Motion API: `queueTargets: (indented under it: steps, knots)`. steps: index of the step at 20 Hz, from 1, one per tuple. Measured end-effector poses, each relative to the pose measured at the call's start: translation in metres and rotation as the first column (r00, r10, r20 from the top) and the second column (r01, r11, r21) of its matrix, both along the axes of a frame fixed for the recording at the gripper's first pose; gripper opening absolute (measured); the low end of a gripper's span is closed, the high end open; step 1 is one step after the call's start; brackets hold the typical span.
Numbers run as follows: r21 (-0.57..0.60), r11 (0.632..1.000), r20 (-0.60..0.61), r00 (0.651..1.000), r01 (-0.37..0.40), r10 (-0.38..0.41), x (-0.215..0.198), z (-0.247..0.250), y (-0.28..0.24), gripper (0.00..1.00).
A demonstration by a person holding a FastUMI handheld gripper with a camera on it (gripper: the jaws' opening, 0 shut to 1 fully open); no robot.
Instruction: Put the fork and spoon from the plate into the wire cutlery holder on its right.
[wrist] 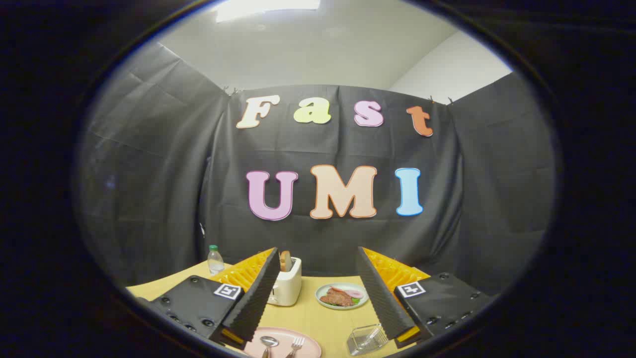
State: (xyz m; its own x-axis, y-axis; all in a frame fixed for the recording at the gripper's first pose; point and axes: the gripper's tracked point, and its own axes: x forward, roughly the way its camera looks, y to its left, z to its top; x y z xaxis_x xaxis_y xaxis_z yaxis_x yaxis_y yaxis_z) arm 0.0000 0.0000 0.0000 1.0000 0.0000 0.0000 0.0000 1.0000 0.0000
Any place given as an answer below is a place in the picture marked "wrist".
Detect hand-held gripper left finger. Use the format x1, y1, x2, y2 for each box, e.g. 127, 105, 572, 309
137, 247, 281, 351

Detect clear plastic water bottle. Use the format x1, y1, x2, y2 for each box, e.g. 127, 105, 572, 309
207, 245, 225, 276

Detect cream white toaster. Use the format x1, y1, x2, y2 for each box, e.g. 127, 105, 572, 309
267, 257, 303, 307

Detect light green food plate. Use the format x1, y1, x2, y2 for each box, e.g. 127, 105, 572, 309
315, 282, 369, 311

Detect metal wire basket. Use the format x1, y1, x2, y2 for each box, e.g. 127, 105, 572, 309
346, 324, 389, 357

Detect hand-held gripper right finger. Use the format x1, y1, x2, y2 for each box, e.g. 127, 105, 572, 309
356, 246, 497, 349

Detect brown steak piece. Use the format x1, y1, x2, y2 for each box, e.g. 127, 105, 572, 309
320, 287, 354, 307

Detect pink round plate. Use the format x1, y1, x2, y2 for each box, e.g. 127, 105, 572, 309
242, 327, 322, 358

